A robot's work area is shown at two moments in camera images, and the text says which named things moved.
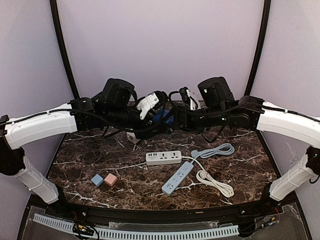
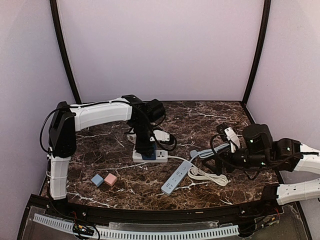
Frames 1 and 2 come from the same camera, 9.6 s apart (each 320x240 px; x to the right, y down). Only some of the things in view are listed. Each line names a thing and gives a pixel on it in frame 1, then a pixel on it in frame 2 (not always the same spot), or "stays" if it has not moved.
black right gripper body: x=180 y=120 → x=223 y=157
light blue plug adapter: x=97 y=180 stays
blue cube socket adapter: x=158 y=115 → x=150 y=155
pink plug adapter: x=110 y=179 stays
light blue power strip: x=175 y=181 stays
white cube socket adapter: x=131 y=137 stays
